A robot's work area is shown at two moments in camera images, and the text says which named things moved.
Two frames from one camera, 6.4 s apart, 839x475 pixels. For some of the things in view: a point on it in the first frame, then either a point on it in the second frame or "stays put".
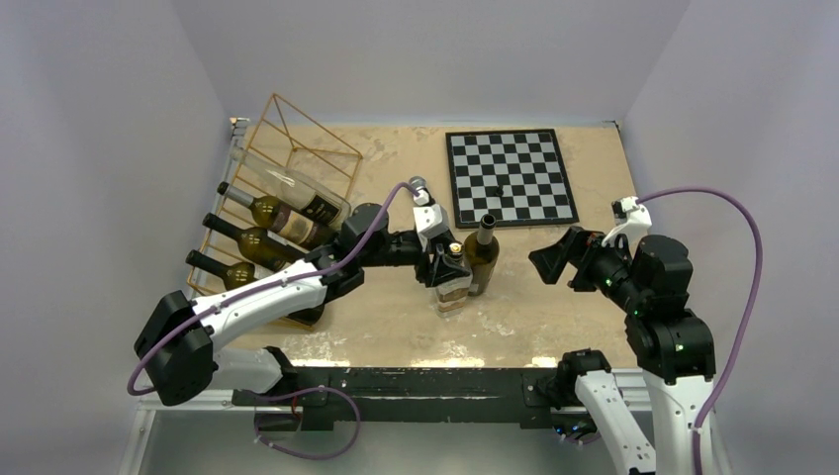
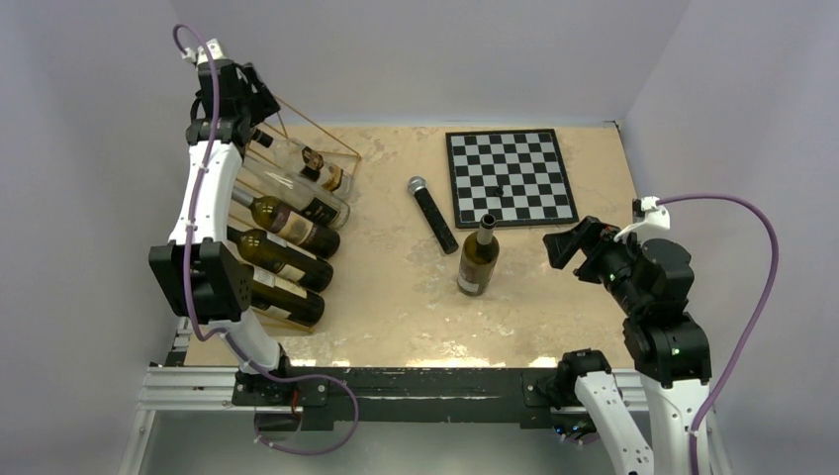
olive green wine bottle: x=273 y=216 stays put
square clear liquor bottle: x=451 y=298 -> x=305 y=160
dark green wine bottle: x=257 y=241 stays put
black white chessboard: x=517 y=176 stays put
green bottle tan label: x=481 y=250 stays put
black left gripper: x=434 y=273 -> x=264 y=103
